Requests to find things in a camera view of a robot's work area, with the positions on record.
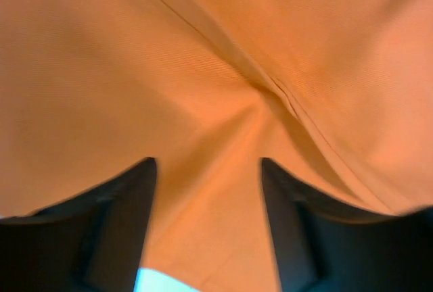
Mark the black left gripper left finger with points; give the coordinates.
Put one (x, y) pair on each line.
(90, 242)

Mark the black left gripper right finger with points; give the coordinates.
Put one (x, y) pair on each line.
(324, 244)

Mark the orange trousers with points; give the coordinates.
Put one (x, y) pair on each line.
(339, 92)

